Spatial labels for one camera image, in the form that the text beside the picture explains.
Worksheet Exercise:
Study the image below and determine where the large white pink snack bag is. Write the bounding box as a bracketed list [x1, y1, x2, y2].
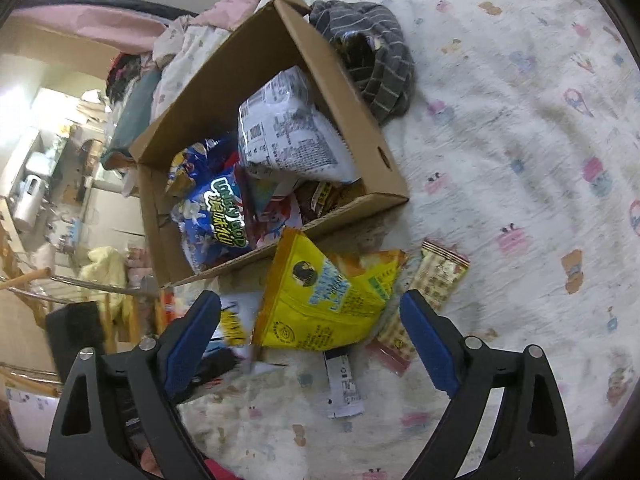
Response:
[238, 66, 360, 184]

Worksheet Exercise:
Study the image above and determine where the blue lonely god snack bag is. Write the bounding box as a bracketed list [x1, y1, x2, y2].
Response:
[171, 166, 253, 273]

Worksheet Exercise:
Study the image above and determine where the pink blanket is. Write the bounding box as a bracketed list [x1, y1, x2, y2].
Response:
[19, 0, 286, 57]

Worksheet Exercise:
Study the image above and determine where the teal folded blanket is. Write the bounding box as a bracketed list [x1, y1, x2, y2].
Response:
[101, 67, 162, 170]

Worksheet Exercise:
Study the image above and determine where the wooden chair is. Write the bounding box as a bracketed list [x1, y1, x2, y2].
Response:
[1, 200, 167, 398]

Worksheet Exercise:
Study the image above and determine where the grey striped cloth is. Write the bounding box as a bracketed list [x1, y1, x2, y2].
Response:
[309, 0, 414, 125]

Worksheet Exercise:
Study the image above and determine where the white biscuit packet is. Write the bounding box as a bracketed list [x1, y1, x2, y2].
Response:
[323, 346, 363, 419]

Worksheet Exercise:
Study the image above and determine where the red small snack packet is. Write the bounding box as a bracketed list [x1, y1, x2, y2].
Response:
[294, 180, 364, 224]

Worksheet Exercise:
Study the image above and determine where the red cartoon face snack bag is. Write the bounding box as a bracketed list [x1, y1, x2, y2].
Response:
[247, 178, 303, 248]

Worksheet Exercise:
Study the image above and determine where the white patterned bed quilt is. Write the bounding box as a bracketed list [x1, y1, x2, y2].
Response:
[181, 0, 639, 479]

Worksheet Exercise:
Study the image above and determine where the brown cardboard box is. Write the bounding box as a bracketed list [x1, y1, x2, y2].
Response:
[130, 0, 409, 287]

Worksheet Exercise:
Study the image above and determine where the pile of clothes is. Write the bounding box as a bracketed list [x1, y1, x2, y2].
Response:
[105, 52, 151, 106]

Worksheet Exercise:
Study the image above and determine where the white water heater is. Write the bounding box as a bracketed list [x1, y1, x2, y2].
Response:
[13, 174, 47, 232]

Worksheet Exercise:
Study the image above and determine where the yellow cloth bundle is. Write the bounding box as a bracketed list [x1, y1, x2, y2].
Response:
[79, 246, 127, 321]

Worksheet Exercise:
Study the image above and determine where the white blue snack wrapper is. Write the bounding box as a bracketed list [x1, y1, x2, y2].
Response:
[210, 292, 262, 360]

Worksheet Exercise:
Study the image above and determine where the plaid beige snack bar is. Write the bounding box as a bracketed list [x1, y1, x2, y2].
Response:
[367, 238, 470, 376]

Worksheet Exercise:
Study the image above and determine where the yellow chip bag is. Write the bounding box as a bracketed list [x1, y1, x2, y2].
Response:
[252, 228, 406, 352]

